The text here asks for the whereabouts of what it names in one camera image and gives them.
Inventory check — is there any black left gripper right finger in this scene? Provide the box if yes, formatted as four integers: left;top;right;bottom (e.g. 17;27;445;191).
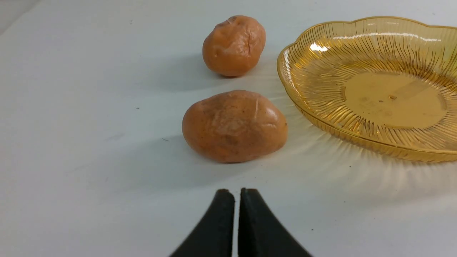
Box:
238;188;311;257

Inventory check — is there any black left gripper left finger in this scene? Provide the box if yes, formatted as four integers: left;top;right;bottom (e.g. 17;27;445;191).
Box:
170;189;235;257

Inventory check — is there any amber ribbed plastic plate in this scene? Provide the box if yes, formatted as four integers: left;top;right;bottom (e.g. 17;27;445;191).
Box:
276;16;457;162

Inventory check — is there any brown potato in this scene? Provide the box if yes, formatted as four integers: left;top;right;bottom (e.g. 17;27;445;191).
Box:
202;15;266;77
182;90;288;163

